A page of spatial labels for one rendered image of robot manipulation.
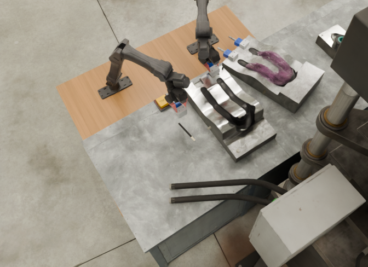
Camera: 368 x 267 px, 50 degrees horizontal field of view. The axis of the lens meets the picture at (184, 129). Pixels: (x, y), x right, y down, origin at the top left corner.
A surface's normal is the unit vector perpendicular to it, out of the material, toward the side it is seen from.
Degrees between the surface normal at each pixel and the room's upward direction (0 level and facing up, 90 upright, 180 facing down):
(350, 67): 90
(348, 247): 0
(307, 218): 0
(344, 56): 90
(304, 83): 0
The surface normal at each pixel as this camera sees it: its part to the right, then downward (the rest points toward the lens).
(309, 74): -0.05, -0.46
